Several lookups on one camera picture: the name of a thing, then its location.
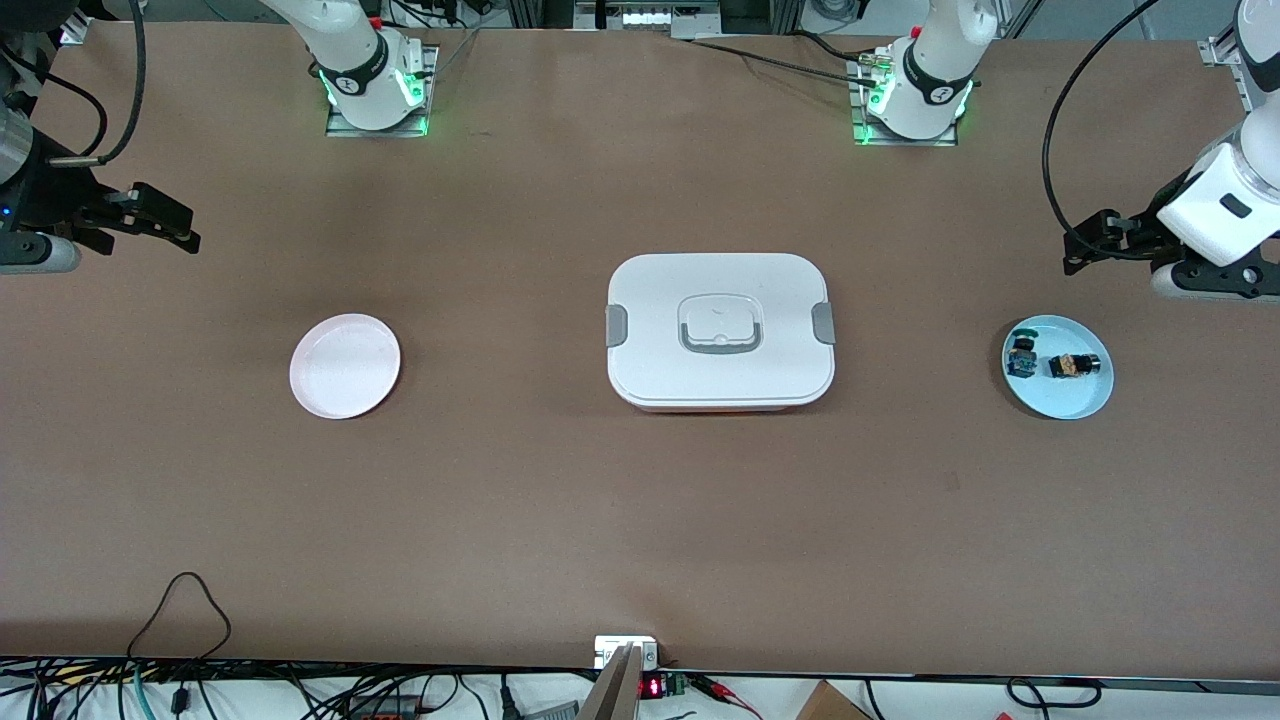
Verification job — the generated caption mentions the black cable with metal plug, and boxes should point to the black cable with metal plug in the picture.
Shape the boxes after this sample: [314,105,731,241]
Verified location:
[672,36,883,85]

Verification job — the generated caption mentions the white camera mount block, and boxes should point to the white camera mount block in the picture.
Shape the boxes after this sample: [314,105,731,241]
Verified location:
[594,636,659,669]

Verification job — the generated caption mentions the pale pink round plate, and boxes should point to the pale pink round plate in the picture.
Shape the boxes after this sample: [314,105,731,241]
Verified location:
[289,313,402,420]

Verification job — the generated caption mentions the white lunch box grey latches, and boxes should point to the white lunch box grey latches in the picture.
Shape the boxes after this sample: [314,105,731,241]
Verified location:
[605,252,836,414]

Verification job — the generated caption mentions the aluminium camera mount bar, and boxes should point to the aluminium camera mount bar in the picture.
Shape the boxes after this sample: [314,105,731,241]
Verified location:
[578,645,643,720]

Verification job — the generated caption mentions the thin black cable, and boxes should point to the thin black cable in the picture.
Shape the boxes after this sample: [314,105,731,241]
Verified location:
[1005,677,1103,708]

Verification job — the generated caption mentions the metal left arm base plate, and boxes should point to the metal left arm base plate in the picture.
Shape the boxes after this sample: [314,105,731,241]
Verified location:
[850,55,959,148]

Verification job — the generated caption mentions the brown cardboard box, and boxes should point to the brown cardboard box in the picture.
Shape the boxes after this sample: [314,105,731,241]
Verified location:
[795,680,873,720]

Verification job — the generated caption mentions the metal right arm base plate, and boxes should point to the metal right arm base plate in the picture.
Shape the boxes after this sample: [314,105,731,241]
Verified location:
[325,45,439,138]

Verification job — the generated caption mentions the aluminium slotted profile rail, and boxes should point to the aluminium slotted profile rail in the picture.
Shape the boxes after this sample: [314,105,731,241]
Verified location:
[1198,20,1257,111]

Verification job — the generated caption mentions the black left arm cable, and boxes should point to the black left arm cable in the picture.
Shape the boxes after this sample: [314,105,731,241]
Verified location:
[1042,0,1161,237]

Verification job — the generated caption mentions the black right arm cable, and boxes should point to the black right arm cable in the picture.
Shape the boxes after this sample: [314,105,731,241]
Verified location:
[45,0,147,167]

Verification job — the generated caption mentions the black looped cable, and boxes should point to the black looped cable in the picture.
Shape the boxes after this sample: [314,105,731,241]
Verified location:
[127,571,233,661]

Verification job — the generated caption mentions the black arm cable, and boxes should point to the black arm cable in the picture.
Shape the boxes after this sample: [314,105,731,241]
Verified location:
[45,0,147,167]
[1042,0,1161,237]

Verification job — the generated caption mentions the tangled black cable bundle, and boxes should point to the tangled black cable bundle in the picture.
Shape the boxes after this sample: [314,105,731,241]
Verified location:
[0,655,601,720]

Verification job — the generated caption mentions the aluminium frame with white label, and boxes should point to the aluminium frame with white label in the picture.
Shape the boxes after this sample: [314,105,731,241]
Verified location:
[573,0,723,33]

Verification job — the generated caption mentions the red clip test leads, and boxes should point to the red clip test leads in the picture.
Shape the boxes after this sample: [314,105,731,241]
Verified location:
[690,674,763,720]

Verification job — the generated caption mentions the light blue round plate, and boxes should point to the light blue round plate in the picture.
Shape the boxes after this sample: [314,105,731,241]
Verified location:
[1002,314,1115,421]

